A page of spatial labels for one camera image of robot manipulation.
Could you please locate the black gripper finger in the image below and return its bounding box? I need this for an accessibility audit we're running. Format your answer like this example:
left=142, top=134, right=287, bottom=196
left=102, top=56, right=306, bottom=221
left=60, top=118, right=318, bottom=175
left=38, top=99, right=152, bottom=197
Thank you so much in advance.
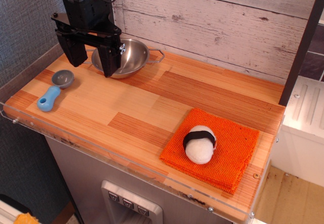
left=56, top=30, right=88, bottom=67
left=98, top=41, right=122, bottom=77

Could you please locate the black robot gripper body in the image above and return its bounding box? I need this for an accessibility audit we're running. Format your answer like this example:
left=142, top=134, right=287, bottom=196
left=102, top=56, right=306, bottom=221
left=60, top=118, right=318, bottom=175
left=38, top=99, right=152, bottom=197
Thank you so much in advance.
left=51, top=0, right=122, bottom=48

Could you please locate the white dough with black band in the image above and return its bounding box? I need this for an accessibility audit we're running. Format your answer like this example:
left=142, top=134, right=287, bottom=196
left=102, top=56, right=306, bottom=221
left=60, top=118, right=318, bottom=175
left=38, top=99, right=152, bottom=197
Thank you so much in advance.
left=183, top=125, right=217, bottom=165

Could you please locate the blue grey ice cream scoop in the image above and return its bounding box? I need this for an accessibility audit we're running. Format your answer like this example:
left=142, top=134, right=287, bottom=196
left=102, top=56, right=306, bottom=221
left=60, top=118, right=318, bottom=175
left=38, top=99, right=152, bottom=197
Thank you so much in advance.
left=37, top=70, right=74, bottom=112

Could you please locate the silver toy fridge dispenser panel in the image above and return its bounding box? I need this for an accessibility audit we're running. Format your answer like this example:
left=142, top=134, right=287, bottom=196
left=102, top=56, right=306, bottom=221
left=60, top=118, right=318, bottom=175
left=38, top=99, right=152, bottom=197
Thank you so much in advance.
left=101, top=180, right=164, bottom=223

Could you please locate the orange folded cloth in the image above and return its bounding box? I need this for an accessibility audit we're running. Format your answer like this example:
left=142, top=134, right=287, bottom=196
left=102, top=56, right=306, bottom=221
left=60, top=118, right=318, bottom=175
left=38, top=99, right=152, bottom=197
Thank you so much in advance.
left=159, top=108, right=260, bottom=194

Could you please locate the yellow object at corner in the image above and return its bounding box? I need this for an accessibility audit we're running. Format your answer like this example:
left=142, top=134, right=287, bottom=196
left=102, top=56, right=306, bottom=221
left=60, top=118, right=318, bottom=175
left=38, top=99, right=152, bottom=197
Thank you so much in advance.
left=13, top=213, right=39, bottom=224

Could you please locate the white plastic appliance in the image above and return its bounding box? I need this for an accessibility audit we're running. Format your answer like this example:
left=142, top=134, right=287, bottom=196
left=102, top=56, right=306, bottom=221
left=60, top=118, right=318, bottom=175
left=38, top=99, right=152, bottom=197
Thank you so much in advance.
left=270, top=76, right=323, bottom=186

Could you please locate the stainless steel bowl with handles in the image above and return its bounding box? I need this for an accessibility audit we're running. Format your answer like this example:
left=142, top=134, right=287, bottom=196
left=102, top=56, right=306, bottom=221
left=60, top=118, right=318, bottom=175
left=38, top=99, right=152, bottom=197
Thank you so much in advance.
left=84, top=39, right=165, bottom=79

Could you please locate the dark vertical post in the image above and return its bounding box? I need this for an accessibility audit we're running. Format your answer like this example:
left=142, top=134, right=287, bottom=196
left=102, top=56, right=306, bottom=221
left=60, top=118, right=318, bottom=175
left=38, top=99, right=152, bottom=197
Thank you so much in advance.
left=279, top=0, right=323, bottom=106

